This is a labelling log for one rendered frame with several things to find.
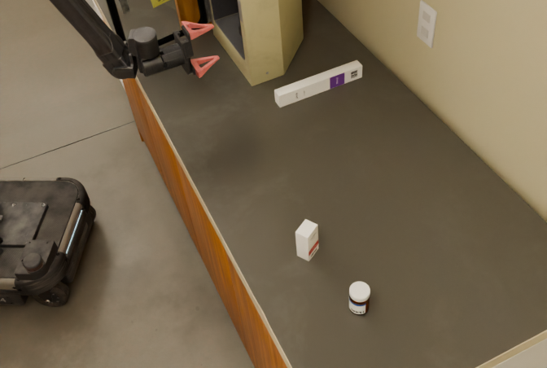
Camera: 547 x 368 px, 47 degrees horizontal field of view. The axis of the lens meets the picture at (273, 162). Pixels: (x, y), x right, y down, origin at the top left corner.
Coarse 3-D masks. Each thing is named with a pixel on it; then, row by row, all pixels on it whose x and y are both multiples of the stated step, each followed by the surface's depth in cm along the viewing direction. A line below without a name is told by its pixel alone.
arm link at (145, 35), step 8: (136, 32) 154; (144, 32) 154; (152, 32) 154; (128, 40) 153; (136, 40) 152; (144, 40) 152; (152, 40) 152; (136, 48) 155; (144, 48) 153; (152, 48) 154; (144, 56) 155; (152, 56) 156; (136, 64) 161; (112, 72) 159; (120, 72) 159; (128, 72) 159; (136, 72) 161
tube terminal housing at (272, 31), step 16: (240, 0) 171; (256, 0) 173; (272, 0) 175; (288, 0) 185; (256, 16) 177; (272, 16) 179; (288, 16) 188; (256, 32) 180; (272, 32) 182; (288, 32) 191; (224, 48) 207; (256, 48) 184; (272, 48) 186; (288, 48) 194; (240, 64) 195; (256, 64) 188; (272, 64) 190; (288, 64) 197; (256, 80) 192
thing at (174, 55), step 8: (176, 32) 161; (176, 40) 162; (184, 40) 158; (160, 48) 161; (168, 48) 160; (176, 48) 160; (184, 48) 159; (168, 56) 159; (176, 56) 160; (184, 56) 160; (168, 64) 160; (176, 64) 161; (184, 64) 164; (192, 72) 164
